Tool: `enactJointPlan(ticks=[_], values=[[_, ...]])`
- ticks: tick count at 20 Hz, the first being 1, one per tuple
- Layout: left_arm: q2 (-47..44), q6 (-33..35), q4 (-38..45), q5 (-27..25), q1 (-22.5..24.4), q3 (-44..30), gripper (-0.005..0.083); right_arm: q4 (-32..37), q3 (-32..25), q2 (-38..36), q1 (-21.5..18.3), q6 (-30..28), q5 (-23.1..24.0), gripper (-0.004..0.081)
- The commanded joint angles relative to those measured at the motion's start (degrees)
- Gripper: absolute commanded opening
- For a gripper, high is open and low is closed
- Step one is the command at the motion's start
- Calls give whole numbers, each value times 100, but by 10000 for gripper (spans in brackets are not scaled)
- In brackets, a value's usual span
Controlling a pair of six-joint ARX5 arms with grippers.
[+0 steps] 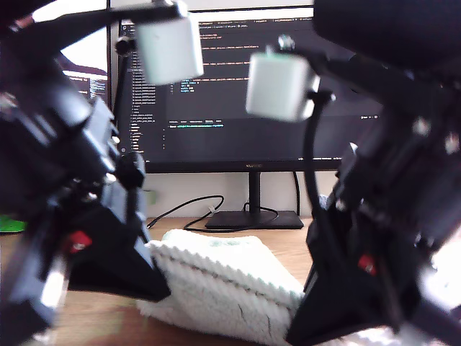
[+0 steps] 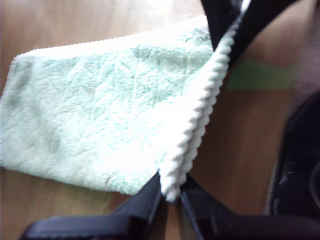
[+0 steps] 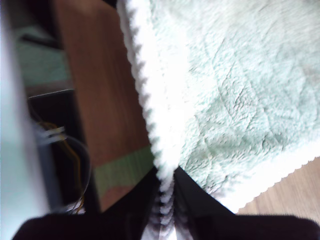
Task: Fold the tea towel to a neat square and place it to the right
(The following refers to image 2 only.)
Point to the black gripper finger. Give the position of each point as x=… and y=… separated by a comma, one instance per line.
x=202, y=205
x=255, y=17
x=220, y=15
x=142, y=207

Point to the pale green fluffy tea towel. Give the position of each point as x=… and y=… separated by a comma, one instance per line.
x=100, y=112

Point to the black rounded device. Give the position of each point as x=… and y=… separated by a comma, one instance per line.
x=300, y=162

